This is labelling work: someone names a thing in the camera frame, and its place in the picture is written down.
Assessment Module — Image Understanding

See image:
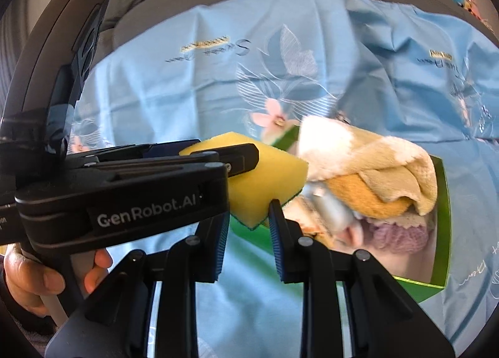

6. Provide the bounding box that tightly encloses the person's left hand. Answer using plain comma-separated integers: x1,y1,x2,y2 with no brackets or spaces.
4,244,114,317

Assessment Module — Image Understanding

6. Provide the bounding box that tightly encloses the yellow cookie plush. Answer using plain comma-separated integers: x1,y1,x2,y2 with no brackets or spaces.
327,174,414,220

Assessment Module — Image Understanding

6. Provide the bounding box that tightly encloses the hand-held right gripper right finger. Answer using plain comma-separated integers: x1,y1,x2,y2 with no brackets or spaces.
269,199,455,358

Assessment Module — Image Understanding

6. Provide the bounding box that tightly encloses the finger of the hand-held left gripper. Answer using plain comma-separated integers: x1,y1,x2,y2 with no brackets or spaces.
84,143,260,179
70,140,202,160

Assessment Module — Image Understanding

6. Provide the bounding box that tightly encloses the light blue plush toy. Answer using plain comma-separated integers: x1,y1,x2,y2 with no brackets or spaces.
306,182,377,247

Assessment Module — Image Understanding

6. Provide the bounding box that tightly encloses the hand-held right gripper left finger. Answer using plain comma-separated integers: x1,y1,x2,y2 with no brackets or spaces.
47,212,230,358

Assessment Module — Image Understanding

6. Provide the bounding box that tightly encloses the light blue floral bedsheet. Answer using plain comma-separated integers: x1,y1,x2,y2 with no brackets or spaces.
74,0,499,358

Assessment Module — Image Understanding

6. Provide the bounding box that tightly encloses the purple fleece cloth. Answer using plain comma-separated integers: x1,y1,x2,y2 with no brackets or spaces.
362,218,429,254

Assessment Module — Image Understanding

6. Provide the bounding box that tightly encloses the yellow sponge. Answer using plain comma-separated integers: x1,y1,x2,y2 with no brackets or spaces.
178,131,309,231

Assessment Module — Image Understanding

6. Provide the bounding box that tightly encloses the cream towel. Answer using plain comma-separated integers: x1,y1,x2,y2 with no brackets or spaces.
298,115,439,216

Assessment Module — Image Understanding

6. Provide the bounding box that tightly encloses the green cardboard box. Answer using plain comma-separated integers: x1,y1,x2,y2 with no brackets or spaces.
230,124,453,304

